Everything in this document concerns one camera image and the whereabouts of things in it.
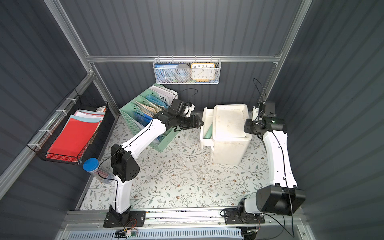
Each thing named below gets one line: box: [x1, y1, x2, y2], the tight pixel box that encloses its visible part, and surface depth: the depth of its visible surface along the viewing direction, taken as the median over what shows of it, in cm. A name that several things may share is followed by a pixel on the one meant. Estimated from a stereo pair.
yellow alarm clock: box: [191, 62, 216, 82], surface depth 90 cm
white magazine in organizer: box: [149, 85, 178, 106], surface depth 100 cm
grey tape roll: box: [174, 63, 191, 82], surface depth 89 cm
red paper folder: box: [46, 117, 102, 163], surface depth 72 cm
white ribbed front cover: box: [66, 228, 244, 240], surface depth 72 cm
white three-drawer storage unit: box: [210, 104, 252, 166], surface depth 86 cm
